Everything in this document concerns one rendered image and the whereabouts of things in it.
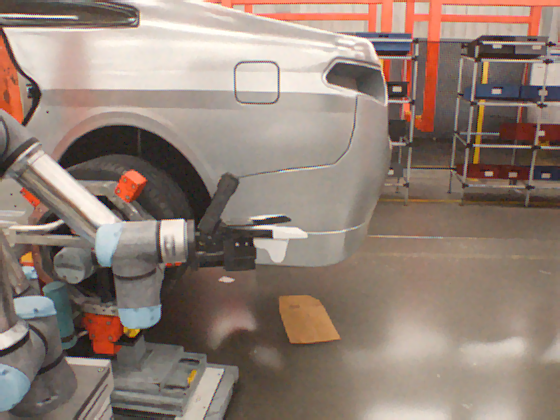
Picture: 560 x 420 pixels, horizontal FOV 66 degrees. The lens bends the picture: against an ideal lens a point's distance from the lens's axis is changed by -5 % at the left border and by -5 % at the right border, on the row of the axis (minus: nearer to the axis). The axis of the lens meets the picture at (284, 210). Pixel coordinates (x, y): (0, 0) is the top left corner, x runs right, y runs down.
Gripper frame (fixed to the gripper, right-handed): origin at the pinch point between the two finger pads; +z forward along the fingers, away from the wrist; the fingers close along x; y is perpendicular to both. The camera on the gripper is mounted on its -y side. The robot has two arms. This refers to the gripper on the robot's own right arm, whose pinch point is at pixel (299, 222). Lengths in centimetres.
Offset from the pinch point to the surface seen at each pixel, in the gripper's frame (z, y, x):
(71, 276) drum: -67, 31, -82
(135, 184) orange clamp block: -42, 0, -85
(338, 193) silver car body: 33, 6, -86
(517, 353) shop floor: 151, 107, -126
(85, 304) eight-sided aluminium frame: -69, 49, -101
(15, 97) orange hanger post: -205, -64, -397
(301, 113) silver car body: 18, -24, -85
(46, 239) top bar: -72, 16, -77
